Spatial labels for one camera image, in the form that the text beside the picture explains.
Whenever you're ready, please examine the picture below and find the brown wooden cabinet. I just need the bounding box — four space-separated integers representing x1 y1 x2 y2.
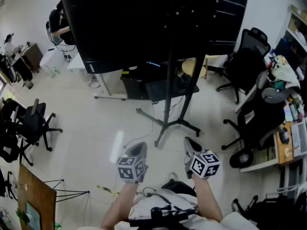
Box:
20 43 44 73

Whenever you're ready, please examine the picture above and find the person's left forearm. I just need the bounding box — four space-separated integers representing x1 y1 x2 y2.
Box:
100 182 140 230

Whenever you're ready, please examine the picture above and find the black chest camera mount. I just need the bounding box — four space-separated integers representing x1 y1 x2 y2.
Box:
129 204 200 230

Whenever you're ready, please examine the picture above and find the white box appliance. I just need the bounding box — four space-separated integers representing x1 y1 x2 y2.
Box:
39 47 66 75

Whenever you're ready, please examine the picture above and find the white shelf unit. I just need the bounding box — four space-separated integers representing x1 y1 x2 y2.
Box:
275 4 307 81

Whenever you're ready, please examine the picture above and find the pile of patterned clothes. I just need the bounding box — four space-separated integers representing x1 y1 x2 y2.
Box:
267 55 302 92

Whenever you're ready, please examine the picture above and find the black armrest office chair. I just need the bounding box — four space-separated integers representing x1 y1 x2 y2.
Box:
13 98 64 167

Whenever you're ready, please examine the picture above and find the grey and black office chair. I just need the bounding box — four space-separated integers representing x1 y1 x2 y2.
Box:
221 70 300 169

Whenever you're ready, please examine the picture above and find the wooden table with wire legs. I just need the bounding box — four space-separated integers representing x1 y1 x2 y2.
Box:
17 163 91 230

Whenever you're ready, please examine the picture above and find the yellow round stool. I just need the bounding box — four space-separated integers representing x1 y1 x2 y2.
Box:
181 54 221 80

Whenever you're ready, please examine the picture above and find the black computer tower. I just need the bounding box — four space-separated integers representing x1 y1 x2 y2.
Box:
120 62 154 101

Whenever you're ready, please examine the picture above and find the orange wooden board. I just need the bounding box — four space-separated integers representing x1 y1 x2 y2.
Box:
275 122 295 165

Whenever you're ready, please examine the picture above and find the black wheeled TV stand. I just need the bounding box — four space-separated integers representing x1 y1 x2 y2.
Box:
135 46 206 148

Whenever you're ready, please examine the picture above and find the large black television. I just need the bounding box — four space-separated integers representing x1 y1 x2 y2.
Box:
58 0 250 74

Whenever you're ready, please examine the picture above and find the person's right forearm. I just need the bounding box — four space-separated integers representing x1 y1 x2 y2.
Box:
191 175 224 223

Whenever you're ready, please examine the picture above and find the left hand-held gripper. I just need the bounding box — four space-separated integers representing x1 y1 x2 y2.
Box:
116 141 149 184

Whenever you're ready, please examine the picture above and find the black mesh office chair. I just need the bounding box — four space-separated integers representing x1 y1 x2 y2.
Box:
215 27 272 104

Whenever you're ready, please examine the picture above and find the person's black shoe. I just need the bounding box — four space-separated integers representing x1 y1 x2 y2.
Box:
161 179 197 197

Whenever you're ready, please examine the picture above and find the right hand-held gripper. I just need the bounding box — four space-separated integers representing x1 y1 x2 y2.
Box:
184 137 222 180

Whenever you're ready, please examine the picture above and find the white wheeled desk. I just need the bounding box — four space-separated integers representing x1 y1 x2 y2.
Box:
67 52 128 102

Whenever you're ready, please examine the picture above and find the yellow and black tape strip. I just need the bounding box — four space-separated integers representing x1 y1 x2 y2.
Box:
96 185 120 196

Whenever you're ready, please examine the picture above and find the silver laptop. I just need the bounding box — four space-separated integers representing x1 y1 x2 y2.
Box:
290 120 307 158

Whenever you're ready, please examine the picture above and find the person's white shirt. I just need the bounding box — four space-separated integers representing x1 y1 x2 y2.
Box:
79 191 260 230

